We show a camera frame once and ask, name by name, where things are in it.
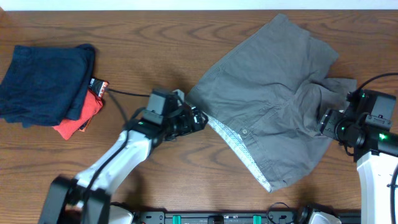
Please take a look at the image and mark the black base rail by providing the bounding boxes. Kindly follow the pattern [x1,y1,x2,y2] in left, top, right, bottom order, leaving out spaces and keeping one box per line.
[133,210,361,224]

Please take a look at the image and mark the folded red garment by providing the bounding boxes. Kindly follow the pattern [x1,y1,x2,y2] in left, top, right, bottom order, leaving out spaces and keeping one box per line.
[53,90,103,140]

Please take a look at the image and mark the folded navy blue garment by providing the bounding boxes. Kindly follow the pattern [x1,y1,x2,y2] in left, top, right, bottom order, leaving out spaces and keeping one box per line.
[1,44,95,127]

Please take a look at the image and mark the black red patterned garment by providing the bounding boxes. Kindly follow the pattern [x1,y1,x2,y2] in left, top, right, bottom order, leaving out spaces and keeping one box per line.
[89,78,109,99]

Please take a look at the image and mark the grey shorts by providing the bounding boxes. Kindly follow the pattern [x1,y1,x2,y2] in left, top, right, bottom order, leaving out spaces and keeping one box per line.
[187,14,357,192]

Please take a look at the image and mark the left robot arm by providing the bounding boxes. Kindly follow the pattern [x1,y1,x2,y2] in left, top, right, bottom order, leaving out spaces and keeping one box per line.
[39,104,208,224]

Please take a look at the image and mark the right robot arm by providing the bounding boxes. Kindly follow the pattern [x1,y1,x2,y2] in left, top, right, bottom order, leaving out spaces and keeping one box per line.
[317,90,397,223]

